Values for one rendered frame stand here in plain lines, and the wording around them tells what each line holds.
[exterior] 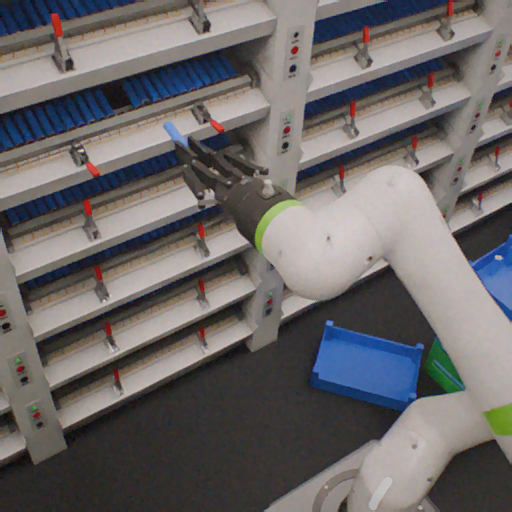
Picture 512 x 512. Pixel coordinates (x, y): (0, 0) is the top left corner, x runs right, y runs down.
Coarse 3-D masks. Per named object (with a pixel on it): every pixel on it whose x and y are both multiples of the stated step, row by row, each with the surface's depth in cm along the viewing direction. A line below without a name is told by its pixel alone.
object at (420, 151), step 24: (432, 120) 207; (384, 144) 197; (408, 144) 201; (432, 144) 204; (456, 144) 203; (312, 168) 187; (336, 168) 188; (360, 168) 193; (408, 168) 198; (312, 192) 185; (336, 192) 187
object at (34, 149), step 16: (240, 80) 145; (192, 96) 140; (208, 96) 142; (144, 112) 135; (160, 112) 137; (80, 128) 130; (96, 128) 131; (112, 128) 133; (32, 144) 126; (48, 144) 127; (64, 144) 129; (0, 160) 123; (16, 160) 125; (48, 160) 127
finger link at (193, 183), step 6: (186, 168) 109; (186, 174) 108; (192, 174) 108; (186, 180) 109; (192, 180) 107; (198, 180) 106; (192, 186) 107; (198, 186) 105; (192, 192) 108; (198, 192) 104; (204, 192) 104; (198, 198) 103; (204, 198) 104; (204, 204) 104
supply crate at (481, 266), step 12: (492, 252) 183; (504, 252) 188; (480, 264) 183; (504, 264) 187; (480, 276) 184; (492, 276) 184; (504, 276) 184; (492, 288) 181; (504, 288) 181; (504, 300) 178; (504, 312) 172
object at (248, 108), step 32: (256, 64) 145; (64, 96) 135; (256, 96) 147; (160, 128) 137; (192, 128) 139; (64, 160) 129; (96, 160) 131; (128, 160) 135; (0, 192) 123; (32, 192) 127
